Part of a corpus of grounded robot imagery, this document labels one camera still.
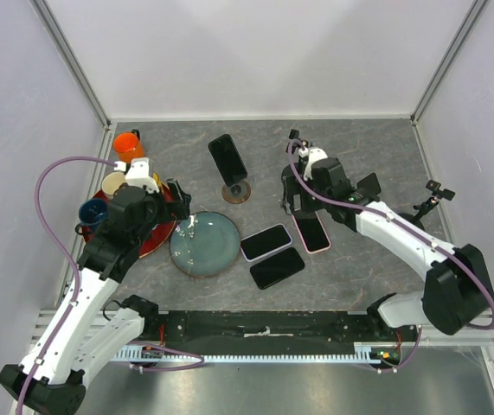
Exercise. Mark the pink case phone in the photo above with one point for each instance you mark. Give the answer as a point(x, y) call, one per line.
point(311, 232)

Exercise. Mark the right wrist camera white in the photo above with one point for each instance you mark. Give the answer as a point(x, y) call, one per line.
point(307, 157)

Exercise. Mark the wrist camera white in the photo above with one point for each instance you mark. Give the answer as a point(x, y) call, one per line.
point(307, 157)
point(139, 173)

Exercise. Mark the black folding phone stand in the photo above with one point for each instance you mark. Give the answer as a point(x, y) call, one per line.
point(367, 190)

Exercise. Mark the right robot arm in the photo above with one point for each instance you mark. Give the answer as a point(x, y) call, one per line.
point(457, 290)

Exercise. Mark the black round phone stand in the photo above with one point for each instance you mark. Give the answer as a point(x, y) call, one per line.
point(291, 149)

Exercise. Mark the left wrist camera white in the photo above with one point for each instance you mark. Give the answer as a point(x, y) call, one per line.
point(139, 173)

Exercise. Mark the teal ceramic plate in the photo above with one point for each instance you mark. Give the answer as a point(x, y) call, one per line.
point(205, 244)

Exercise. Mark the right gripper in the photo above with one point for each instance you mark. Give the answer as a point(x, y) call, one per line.
point(304, 205)

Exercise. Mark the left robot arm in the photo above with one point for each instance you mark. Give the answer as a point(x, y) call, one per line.
point(54, 376)

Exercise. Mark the orange mug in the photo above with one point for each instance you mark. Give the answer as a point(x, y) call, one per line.
point(128, 146)

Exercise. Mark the dark blue mug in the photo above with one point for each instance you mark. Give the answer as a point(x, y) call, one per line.
point(90, 214)

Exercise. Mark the lavender case phone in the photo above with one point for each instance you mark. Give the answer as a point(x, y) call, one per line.
point(265, 242)

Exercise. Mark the cream mug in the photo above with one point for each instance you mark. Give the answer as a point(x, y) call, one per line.
point(112, 183)

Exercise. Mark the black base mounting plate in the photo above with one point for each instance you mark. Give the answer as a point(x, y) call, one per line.
point(265, 333)

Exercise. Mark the red round tray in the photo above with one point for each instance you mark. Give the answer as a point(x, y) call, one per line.
point(160, 238)

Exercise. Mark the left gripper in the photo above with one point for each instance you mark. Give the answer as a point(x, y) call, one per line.
point(176, 209)

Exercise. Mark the black phone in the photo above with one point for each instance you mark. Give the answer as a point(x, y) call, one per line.
point(228, 160)
point(277, 268)

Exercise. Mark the grey cable duct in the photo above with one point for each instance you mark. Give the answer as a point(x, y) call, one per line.
point(136, 354)

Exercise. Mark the black phone on wooden stand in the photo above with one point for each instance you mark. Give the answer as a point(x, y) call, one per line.
point(228, 160)

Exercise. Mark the yellow mug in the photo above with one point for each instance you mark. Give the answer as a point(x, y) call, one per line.
point(156, 178)

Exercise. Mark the black weighted phone stand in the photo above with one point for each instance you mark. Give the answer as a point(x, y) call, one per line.
point(437, 194)

